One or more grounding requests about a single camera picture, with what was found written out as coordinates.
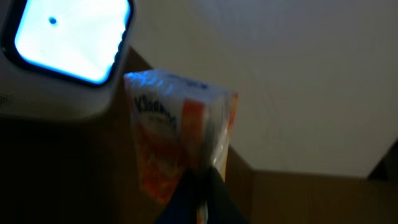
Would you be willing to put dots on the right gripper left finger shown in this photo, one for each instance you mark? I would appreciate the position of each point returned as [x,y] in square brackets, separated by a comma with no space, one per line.
[182,207]

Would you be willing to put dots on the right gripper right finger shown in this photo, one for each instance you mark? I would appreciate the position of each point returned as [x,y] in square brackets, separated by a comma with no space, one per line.
[221,208]

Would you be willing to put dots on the orange white box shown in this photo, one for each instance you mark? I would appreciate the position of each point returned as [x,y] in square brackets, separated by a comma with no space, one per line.
[178,124]

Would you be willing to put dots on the white barcode scanner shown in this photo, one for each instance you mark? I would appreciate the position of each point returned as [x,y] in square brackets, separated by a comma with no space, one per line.
[62,59]

